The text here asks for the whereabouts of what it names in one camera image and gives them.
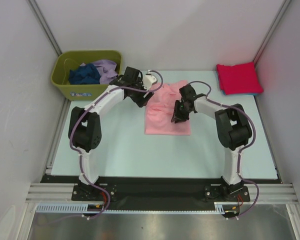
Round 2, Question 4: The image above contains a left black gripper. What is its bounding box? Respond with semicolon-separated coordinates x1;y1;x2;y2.
130;77;154;108

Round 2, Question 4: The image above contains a pink t shirt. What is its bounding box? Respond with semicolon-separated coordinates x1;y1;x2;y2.
144;80;191;136

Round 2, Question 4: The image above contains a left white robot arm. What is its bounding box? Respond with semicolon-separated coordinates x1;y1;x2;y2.
68;67;158;200

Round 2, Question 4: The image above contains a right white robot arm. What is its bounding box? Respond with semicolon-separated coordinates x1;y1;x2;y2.
171;84;255;201

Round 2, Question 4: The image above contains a lilac t shirt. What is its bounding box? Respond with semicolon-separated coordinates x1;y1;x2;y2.
92;59;118;84

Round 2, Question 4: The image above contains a dark blue t shirt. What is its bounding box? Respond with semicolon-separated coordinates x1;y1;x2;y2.
68;63;101;85

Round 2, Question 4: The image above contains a folded red t shirt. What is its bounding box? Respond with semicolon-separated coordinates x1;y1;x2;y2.
216;62;264;95

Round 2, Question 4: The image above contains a folded blue t shirt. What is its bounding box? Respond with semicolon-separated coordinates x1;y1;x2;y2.
216;73;258;96

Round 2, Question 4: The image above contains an olive green plastic bin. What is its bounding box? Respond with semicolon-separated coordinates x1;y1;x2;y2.
50;50;122;101

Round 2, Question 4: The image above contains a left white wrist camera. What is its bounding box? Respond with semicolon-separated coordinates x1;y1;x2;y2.
142;70;158;90

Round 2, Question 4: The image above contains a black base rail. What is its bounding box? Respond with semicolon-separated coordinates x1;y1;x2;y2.
40;175;281;212

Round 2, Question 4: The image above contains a white slotted cable duct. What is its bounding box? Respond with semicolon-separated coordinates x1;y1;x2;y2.
36;201;241;215

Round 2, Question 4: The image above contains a left aluminium frame post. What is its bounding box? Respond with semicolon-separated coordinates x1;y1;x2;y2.
26;0;63;56

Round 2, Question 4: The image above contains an aluminium frame post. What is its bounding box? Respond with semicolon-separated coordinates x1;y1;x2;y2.
253;0;294;68
26;0;63;56

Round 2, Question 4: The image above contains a right aluminium frame post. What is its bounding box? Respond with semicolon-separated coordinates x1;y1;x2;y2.
253;0;294;68

